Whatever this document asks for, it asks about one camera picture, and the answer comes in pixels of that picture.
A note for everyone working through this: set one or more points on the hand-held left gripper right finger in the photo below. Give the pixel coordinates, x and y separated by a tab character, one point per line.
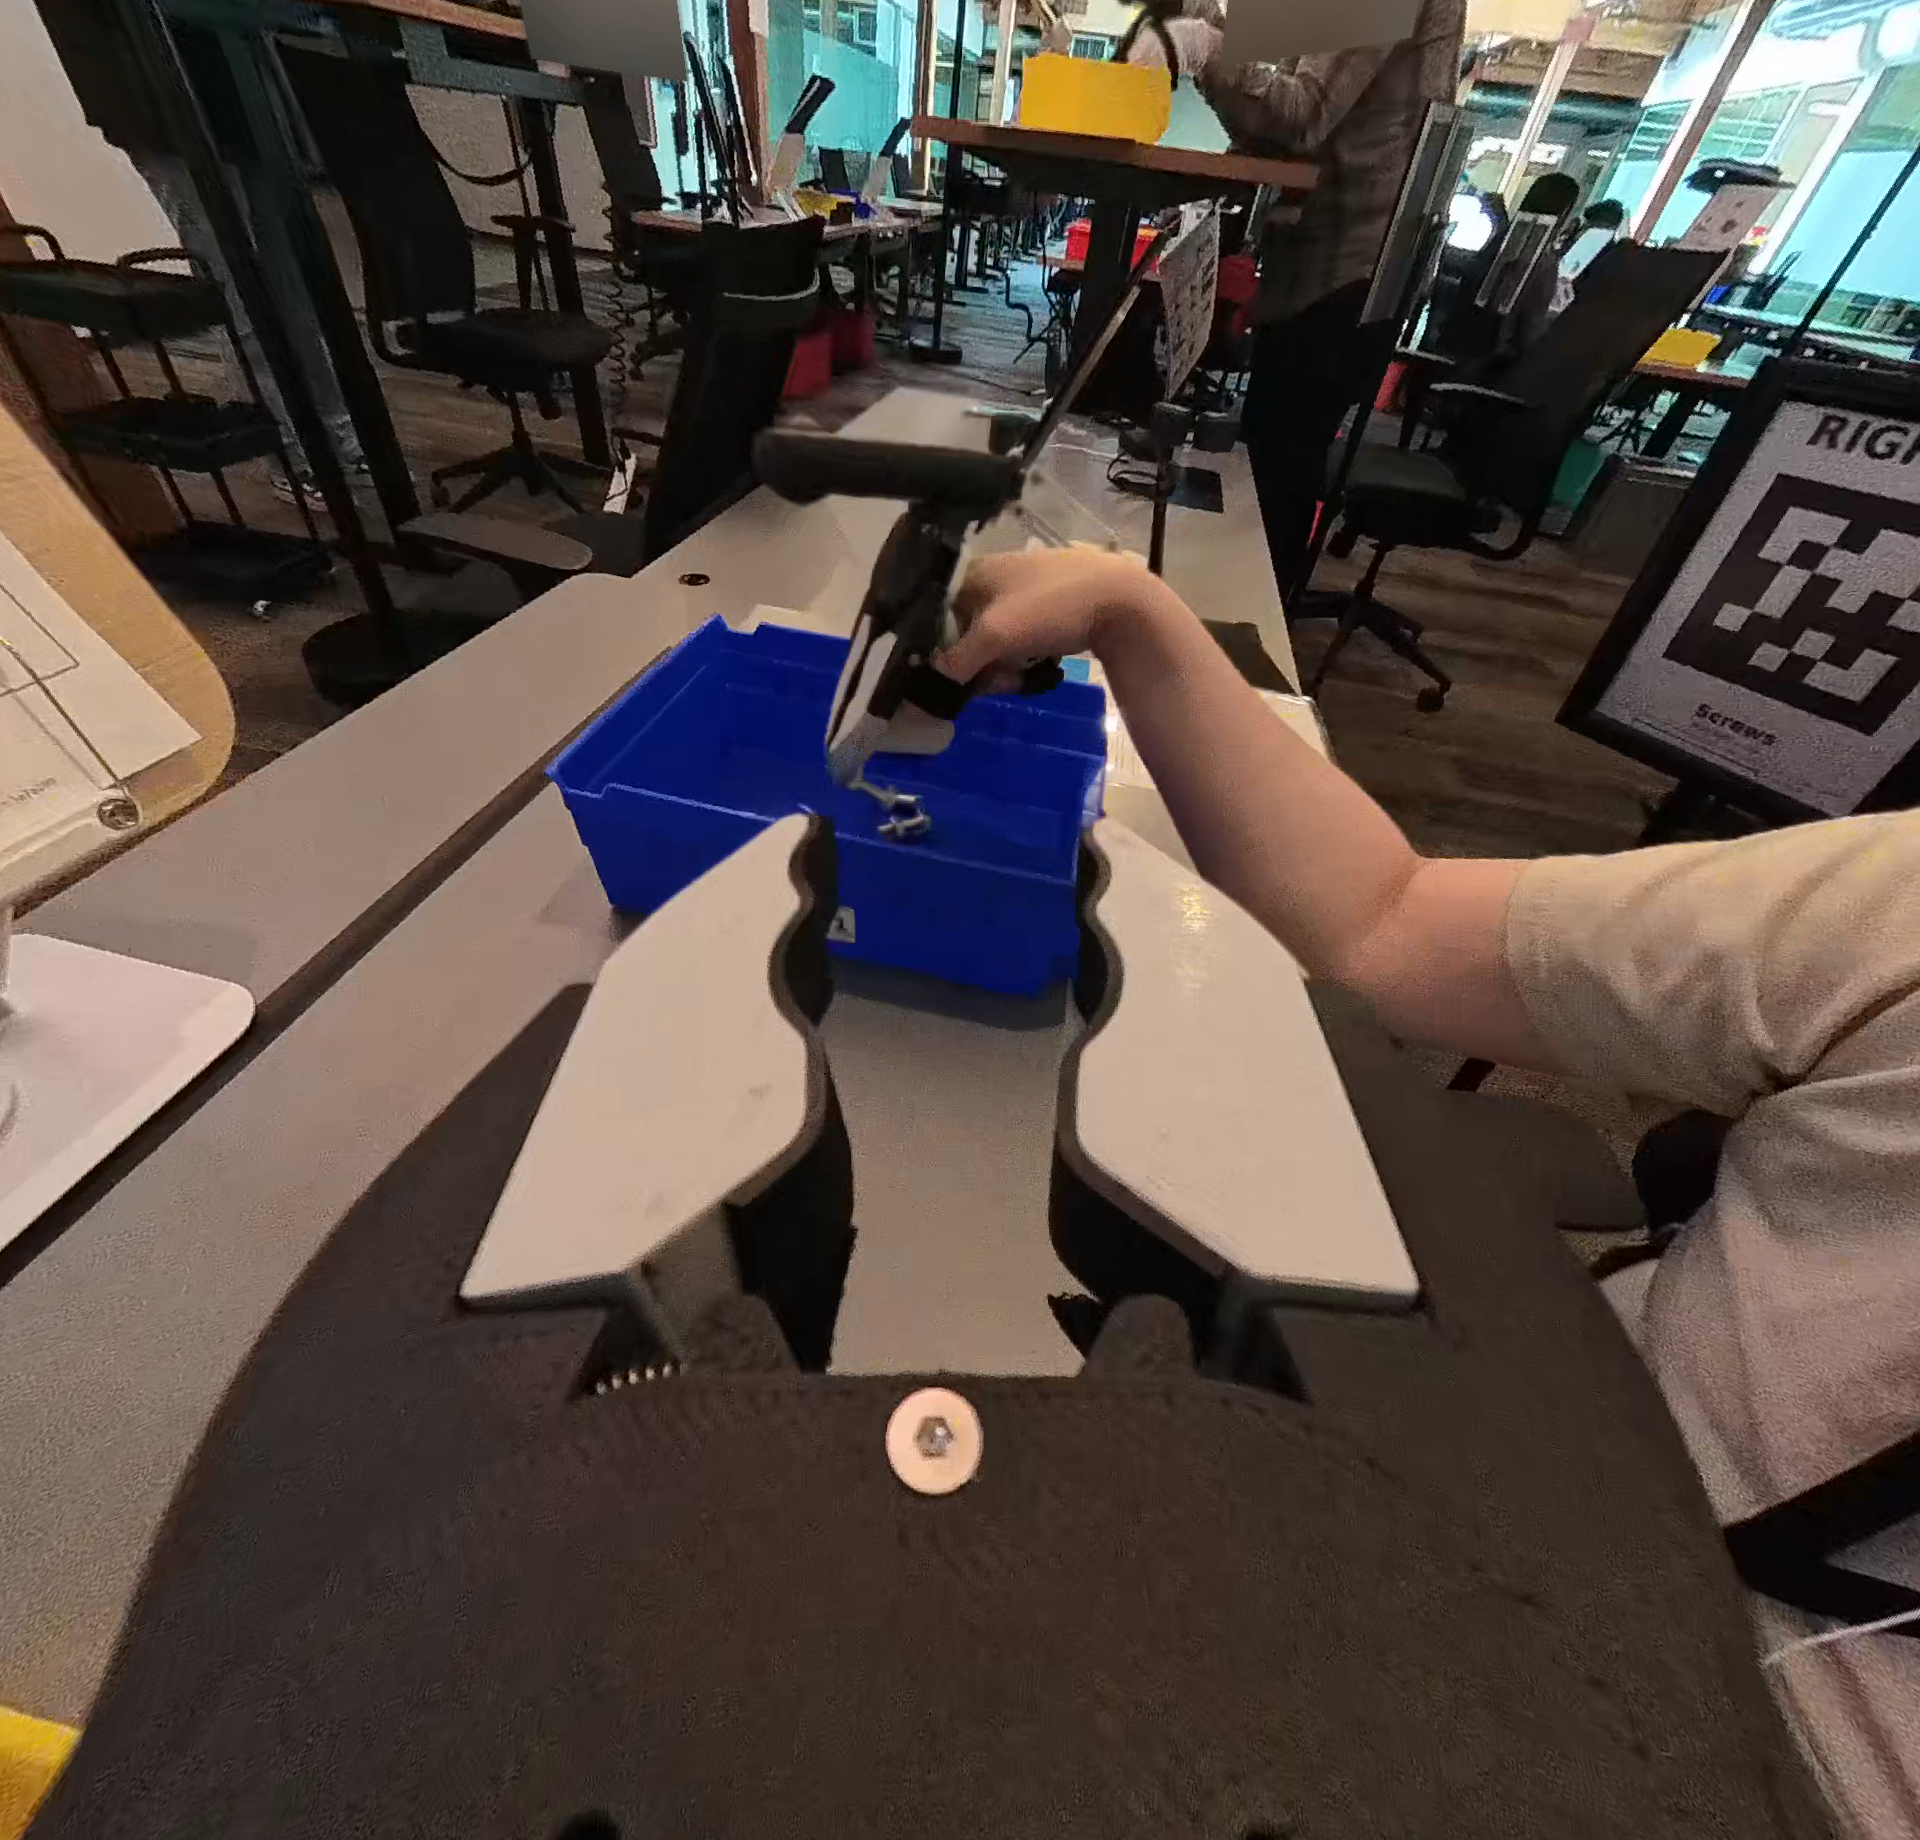
1230	1107

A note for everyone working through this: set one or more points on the yellow plastic bin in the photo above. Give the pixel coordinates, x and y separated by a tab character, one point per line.
1096	101
21	1781

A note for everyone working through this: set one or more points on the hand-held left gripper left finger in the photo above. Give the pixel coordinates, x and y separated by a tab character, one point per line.
661	1107

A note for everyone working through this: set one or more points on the blue plastic bin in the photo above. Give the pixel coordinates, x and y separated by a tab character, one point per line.
706	807

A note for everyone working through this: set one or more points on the person's right hand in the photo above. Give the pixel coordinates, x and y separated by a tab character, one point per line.
1066	612

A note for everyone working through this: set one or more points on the red storage box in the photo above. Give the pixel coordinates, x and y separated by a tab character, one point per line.
825	357

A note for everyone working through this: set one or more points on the black pole stand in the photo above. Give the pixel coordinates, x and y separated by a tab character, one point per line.
1157	507

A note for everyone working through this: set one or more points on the person's beige shirt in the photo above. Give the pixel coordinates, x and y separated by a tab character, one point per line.
1725	1001

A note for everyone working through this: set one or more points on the black utility cart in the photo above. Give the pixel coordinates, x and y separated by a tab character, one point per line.
136	431

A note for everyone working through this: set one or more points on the black framed marker sign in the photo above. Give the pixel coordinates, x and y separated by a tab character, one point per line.
1771	597

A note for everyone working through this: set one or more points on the wooden high table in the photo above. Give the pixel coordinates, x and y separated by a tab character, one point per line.
1111	161

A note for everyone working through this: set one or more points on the black office chair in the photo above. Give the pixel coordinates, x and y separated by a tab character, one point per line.
1516	417
736	371
496	348

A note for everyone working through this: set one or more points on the person's right forearm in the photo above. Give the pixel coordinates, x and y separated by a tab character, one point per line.
1291	822

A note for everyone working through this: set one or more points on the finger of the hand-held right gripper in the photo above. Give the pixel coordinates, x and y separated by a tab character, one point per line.
917	736
858	708

